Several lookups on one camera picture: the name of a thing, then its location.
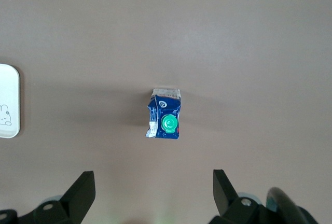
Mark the brown table cover mat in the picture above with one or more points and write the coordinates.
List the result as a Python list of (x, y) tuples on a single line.
[(233, 53)]

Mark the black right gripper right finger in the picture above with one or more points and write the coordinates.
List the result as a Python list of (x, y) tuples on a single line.
[(228, 203)]

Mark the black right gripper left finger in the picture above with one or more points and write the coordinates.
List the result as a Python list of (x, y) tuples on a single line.
[(75, 200)]

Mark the blue white milk carton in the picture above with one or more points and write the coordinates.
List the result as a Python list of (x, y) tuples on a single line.
[(166, 115)]

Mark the cream plastic tray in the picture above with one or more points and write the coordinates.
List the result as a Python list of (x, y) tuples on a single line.
[(9, 99)]

